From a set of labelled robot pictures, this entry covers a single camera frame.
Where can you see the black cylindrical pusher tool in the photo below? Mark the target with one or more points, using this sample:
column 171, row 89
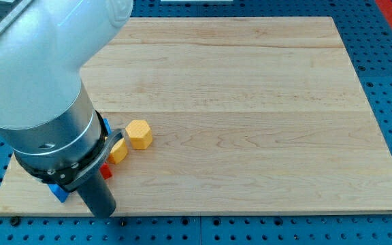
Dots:
column 75, row 166

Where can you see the yellow heart block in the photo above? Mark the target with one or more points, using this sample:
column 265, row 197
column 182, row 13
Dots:
column 118, row 152

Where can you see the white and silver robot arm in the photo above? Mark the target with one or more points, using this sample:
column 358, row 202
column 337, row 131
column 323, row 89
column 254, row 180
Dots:
column 46, row 115

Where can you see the light wooden board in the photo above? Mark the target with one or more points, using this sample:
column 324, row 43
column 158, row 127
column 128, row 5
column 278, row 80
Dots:
column 249, row 116

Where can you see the red block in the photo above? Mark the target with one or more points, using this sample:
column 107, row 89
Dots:
column 105, row 171

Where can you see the blue block lower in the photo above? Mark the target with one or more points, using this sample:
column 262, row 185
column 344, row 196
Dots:
column 58, row 192

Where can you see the blue block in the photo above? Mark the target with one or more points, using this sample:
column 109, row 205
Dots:
column 107, row 126
column 58, row 192

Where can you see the blue block upper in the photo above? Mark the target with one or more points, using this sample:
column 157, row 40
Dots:
column 107, row 126

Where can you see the yellow hexagon block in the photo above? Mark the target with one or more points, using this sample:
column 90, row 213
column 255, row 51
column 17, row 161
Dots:
column 140, row 134

